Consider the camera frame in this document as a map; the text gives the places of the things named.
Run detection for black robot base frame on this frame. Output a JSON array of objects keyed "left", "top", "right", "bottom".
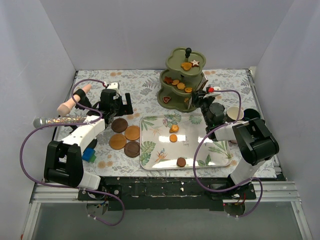
[{"left": 77, "top": 177, "right": 257, "bottom": 211}]

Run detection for green toy block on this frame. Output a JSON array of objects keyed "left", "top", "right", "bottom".
[{"left": 89, "top": 154, "right": 97, "bottom": 163}]

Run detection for leaf-patterned white tray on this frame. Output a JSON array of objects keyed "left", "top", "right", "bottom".
[{"left": 140, "top": 113, "right": 232, "bottom": 171}]

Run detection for brown heart cookie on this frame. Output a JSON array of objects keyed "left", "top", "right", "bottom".
[{"left": 181, "top": 62, "right": 192, "bottom": 72}]

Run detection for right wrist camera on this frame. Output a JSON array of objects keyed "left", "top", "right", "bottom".
[{"left": 203, "top": 86, "right": 221, "bottom": 99}]

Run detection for dark wooden coaster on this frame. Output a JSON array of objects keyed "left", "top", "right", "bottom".
[
  {"left": 111, "top": 118, "right": 128, "bottom": 133},
  {"left": 124, "top": 141, "right": 140, "bottom": 158}
]

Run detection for silver glitter microphone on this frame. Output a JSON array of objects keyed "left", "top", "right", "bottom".
[{"left": 33, "top": 115, "right": 87, "bottom": 129}]

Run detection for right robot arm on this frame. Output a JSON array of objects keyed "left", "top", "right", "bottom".
[{"left": 190, "top": 87, "right": 280, "bottom": 199}]

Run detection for blue toy block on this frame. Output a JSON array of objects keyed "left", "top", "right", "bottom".
[{"left": 82, "top": 147, "right": 96, "bottom": 162}]

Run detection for cream mug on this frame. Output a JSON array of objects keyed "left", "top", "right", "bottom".
[{"left": 226, "top": 106, "right": 244, "bottom": 123}]

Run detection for red iced heart cookie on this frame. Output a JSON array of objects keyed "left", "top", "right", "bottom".
[{"left": 162, "top": 96, "right": 171, "bottom": 104}]

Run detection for floral tablecloth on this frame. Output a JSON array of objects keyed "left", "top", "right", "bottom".
[{"left": 73, "top": 69, "right": 261, "bottom": 178}]

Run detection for dark blue mug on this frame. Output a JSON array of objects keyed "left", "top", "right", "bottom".
[{"left": 243, "top": 108, "right": 261, "bottom": 121}]

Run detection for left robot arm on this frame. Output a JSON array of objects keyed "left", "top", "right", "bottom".
[{"left": 44, "top": 86, "right": 133, "bottom": 200}]

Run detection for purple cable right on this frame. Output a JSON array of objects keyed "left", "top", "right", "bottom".
[{"left": 192, "top": 89, "right": 264, "bottom": 218}]

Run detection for brown star cookie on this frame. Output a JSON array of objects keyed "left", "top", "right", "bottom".
[{"left": 163, "top": 76, "right": 173, "bottom": 84}]

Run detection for purple cable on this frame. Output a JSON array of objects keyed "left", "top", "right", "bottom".
[
  {"left": 19, "top": 78, "right": 126, "bottom": 227},
  {"left": 192, "top": 89, "right": 264, "bottom": 218}
]

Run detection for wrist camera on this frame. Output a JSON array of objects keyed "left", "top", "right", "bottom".
[
  {"left": 203, "top": 86, "right": 221, "bottom": 99},
  {"left": 106, "top": 82, "right": 120, "bottom": 94}
]

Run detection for dark chocolate round cookie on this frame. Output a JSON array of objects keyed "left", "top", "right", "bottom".
[{"left": 176, "top": 157, "right": 187, "bottom": 168}]

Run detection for metal serving tongs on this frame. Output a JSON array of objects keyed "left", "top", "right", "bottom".
[{"left": 186, "top": 76, "right": 209, "bottom": 112}]

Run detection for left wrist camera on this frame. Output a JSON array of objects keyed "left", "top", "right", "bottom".
[{"left": 106, "top": 82, "right": 120, "bottom": 94}]

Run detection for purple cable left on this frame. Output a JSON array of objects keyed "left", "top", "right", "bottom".
[{"left": 19, "top": 78, "right": 126, "bottom": 227}]

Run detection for green three-tier cake stand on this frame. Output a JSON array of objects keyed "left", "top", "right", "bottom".
[{"left": 157, "top": 47, "right": 206, "bottom": 113}]

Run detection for white-iced star cookie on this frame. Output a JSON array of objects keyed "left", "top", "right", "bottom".
[{"left": 189, "top": 59, "right": 200, "bottom": 68}]

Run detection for light wooden coaster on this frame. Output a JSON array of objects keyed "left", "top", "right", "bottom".
[
  {"left": 124, "top": 125, "right": 140, "bottom": 141},
  {"left": 109, "top": 133, "right": 127, "bottom": 150}
]

